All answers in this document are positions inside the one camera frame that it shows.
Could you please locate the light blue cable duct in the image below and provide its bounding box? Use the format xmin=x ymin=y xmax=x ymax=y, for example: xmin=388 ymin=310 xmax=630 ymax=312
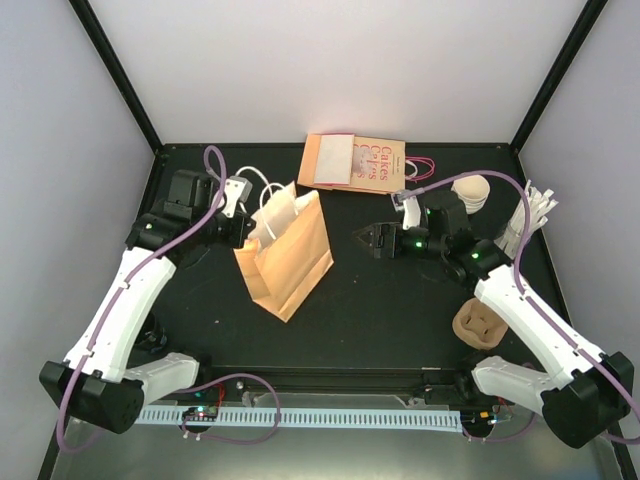
xmin=136 ymin=405 xmax=462 ymax=433

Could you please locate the black frame post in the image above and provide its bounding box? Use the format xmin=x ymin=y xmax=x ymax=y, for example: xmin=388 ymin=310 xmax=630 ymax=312
xmin=510 ymin=0 xmax=608 ymax=154
xmin=69 ymin=0 xmax=163 ymax=152

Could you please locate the stack of paper cups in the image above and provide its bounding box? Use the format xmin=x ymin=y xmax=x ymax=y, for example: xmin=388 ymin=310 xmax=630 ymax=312
xmin=451 ymin=175 xmax=491 ymax=215

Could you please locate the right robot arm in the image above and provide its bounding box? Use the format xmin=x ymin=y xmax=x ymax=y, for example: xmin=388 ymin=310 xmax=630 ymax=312
xmin=353 ymin=190 xmax=637 ymax=448

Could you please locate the orange paper bag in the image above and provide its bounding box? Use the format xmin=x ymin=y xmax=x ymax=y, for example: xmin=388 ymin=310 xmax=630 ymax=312
xmin=234 ymin=166 xmax=334 ymax=323

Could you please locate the Cakes printed paper bag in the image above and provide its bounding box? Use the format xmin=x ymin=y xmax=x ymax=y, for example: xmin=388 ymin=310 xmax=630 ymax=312
xmin=328 ymin=135 xmax=436 ymax=194

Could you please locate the black frame post right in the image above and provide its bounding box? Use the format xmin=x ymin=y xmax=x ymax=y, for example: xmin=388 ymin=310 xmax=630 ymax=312
xmin=510 ymin=0 xmax=608 ymax=154

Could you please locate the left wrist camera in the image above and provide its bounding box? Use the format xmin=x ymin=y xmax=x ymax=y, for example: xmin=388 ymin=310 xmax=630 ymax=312
xmin=222 ymin=176 xmax=253 ymax=218

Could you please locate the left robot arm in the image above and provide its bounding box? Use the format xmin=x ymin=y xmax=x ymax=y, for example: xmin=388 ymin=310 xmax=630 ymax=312
xmin=39 ymin=170 xmax=255 ymax=434

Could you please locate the jar of white stirrers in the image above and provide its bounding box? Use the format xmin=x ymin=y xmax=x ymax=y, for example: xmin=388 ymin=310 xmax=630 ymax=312
xmin=494 ymin=181 xmax=558 ymax=259

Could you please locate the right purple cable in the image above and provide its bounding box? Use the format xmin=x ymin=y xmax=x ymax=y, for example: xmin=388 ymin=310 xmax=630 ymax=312
xmin=394 ymin=169 xmax=640 ymax=446

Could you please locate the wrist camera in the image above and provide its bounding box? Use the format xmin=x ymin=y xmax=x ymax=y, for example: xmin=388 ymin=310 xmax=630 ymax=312
xmin=391 ymin=190 xmax=422 ymax=230
xmin=222 ymin=176 xmax=253 ymax=218

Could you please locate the orange flat bag stack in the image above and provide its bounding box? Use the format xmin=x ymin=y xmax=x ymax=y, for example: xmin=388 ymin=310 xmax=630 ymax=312
xmin=297 ymin=133 xmax=355 ymax=189

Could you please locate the brown pulp cup carrier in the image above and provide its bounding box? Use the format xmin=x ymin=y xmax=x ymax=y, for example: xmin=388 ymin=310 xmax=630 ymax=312
xmin=452 ymin=298 xmax=509 ymax=351

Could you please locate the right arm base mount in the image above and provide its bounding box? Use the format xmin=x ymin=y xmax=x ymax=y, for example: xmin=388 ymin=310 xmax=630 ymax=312
xmin=411 ymin=369 xmax=500 ymax=408

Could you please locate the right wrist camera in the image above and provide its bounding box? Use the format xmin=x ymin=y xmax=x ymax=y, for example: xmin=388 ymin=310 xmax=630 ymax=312
xmin=391 ymin=190 xmax=422 ymax=230

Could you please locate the black frame post left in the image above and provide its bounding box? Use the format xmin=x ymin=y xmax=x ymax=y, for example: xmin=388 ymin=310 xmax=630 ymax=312
xmin=69 ymin=0 xmax=163 ymax=152

